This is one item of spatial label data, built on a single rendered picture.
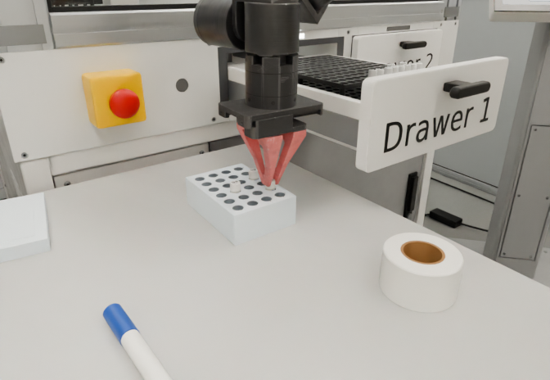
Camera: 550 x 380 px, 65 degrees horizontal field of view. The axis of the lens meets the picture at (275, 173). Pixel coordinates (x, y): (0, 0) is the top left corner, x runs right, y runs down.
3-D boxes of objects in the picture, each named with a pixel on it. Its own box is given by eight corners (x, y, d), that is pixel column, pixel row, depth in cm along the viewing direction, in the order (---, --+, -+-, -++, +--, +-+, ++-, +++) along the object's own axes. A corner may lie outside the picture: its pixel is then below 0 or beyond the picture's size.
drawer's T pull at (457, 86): (490, 92, 55) (492, 81, 54) (456, 100, 51) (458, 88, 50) (464, 87, 58) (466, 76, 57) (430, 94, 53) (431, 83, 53)
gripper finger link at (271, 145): (235, 178, 53) (234, 104, 49) (282, 167, 57) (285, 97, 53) (266, 201, 48) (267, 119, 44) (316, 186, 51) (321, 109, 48)
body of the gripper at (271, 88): (217, 118, 48) (214, 50, 45) (290, 106, 54) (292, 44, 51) (246, 134, 43) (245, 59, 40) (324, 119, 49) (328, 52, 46)
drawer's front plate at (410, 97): (494, 129, 67) (510, 56, 62) (365, 174, 51) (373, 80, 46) (484, 127, 68) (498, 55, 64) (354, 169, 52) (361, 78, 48)
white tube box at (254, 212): (295, 223, 52) (296, 195, 50) (235, 246, 47) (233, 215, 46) (242, 187, 61) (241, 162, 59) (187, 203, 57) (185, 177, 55)
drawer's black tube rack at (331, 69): (420, 110, 70) (425, 70, 67) (342, 130, 60) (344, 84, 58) (326, 87, 86) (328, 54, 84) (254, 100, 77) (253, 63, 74)
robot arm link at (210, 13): (305, -84, 41) (340, -17, 48) (227, -75, 48) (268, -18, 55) (244, 19, 39) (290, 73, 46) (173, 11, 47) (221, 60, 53)
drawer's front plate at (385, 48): (436, 75, 107) (443, 29, 103) (354, 91, 92) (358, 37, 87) (430, 74, 109) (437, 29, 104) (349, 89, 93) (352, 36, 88)
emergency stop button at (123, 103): (143, 117, 60) (139, 88, 58) (114, 122, 58) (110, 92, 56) (135, 112, 62) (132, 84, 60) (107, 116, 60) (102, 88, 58)
